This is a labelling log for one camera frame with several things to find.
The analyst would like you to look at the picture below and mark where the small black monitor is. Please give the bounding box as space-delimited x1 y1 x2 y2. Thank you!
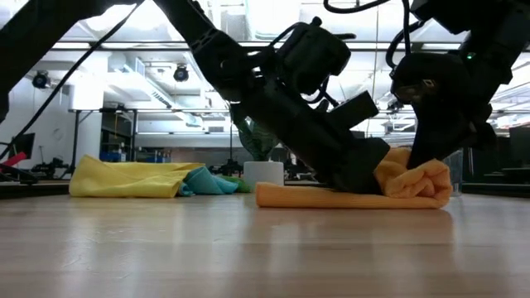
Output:
7 132 36 161

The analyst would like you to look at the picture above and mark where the white cabinet box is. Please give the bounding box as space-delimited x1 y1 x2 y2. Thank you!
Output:
68 80 104 112

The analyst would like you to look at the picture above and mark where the black shelf rack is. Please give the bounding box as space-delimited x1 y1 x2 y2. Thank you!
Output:
98 107 138 163

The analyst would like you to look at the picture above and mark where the black ceiling spotlight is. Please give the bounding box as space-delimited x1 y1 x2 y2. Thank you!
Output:
31 70 51 90
172 64 190 83

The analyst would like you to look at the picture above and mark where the large black monitor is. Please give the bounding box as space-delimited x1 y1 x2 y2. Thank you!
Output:
508 126 530 167

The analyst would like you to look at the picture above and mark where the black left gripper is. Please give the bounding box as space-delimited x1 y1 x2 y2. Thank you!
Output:
243 81 391 195

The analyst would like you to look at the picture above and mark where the orange microfiber towel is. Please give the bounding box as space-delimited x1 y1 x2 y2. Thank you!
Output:
255 147 454 210

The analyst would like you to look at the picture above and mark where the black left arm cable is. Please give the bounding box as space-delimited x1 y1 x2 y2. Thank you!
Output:
0 1 145 161

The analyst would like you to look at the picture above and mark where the blue microfiber towel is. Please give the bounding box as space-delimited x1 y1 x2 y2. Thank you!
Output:
178 165 239 196

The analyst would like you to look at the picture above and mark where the green succulent plant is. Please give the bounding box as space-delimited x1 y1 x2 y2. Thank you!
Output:
231 105 282 163

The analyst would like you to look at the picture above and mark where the red object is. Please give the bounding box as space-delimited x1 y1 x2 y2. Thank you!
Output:
0 151 29 169

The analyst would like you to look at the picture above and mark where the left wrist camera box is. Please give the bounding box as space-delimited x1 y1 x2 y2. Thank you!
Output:
326 90 380 133

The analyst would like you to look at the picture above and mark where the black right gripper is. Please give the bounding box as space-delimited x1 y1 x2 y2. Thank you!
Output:
407 82 498 171

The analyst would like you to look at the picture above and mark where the yellow microfiber towel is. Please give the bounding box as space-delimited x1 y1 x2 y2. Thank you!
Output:
68 154 204 199

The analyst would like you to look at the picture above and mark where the white round plant pot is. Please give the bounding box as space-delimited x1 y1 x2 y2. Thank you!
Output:
243 160 286 192

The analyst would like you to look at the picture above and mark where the green microfiber towel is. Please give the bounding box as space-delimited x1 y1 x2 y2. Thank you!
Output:
219 175 252 194

